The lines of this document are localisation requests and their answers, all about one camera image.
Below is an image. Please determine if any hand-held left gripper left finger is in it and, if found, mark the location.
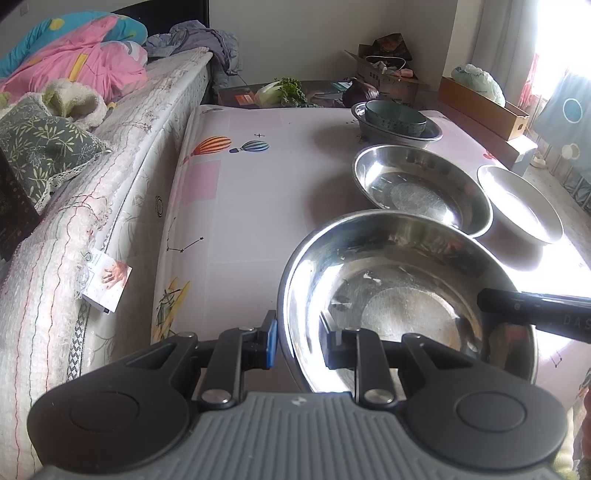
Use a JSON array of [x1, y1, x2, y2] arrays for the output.
[[122, 310, 278, 411]]

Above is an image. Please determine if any white paper tag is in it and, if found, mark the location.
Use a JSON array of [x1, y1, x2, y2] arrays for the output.
[[84, 247, 134, 313]]

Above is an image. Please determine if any white fleece blanket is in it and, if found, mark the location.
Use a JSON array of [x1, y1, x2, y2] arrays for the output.
[[0, 79, 109, 130]]

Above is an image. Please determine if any white quilted mattress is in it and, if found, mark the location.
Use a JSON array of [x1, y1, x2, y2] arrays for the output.
[[0, 48, 215, 480]]

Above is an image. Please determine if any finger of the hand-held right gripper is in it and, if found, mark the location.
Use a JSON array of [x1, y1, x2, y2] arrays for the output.
[[477, 287, 591, 324], [533, 309, 591, 344]]

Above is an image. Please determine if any pink and teal quilt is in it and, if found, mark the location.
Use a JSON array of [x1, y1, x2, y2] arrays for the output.
[[0, 13, 148, 104]]

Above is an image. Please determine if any large stainless steel bowl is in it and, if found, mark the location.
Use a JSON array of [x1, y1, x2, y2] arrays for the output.
[[277, 209, 539, 394]]

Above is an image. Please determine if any green ceramic bowl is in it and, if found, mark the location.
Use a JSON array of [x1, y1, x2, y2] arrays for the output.
[[365, 100, 428, 138]]

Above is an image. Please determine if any green leaf-printed pillow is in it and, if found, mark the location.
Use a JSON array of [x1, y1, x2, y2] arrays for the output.
[[0, 96, 114, 214]]

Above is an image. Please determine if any white plate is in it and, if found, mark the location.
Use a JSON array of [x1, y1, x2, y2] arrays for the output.
[[477, 165, 564, 245]]

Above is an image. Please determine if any leafy green cabbage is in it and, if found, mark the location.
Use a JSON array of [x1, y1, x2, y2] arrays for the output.
[[255, 78, 319, 109]]

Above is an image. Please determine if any open cluttered cardboard box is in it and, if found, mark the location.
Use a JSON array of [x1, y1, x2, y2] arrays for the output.
[[344, 34, 432, 100]]

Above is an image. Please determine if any pale green plastic bag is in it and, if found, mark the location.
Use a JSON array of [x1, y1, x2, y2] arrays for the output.
[[451, 64, 507, 108]]

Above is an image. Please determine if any deep stainless steel bowl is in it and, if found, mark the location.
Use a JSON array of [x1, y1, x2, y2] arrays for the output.
[[350, 102, 444, 149]]

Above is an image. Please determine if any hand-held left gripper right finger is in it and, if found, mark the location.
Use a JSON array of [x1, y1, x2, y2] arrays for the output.
[[318, 310, 467, 409]]

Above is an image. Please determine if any long brown cardboard box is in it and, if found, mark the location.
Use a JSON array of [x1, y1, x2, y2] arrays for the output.
[[438, 76, 530, 141]]

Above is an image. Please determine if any black headboard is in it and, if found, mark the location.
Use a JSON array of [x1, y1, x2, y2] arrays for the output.
[[113, 0, 211, 35]]

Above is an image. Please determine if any red cabbage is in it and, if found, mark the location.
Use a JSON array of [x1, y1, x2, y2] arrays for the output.
[[342, 78, 386, 108]]

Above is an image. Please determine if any blue cloth with circles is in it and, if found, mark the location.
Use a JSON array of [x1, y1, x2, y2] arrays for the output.
[[531, 69, 591, 162]]

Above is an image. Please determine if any grey purple clothing pile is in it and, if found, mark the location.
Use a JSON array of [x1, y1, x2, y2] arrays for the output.
[[145, 24, 243, 88]]

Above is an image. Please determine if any medium stainless steel bowl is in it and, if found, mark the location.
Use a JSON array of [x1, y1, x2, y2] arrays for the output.
[[353, 144, 494, 238]]

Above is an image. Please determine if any pink printed tablecloth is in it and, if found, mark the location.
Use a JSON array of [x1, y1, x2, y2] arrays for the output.
[[150, 104, 591, 393]]

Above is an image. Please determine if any flat dark printed box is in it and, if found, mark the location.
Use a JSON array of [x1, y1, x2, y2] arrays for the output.
[[218, 79, 365, 110]]

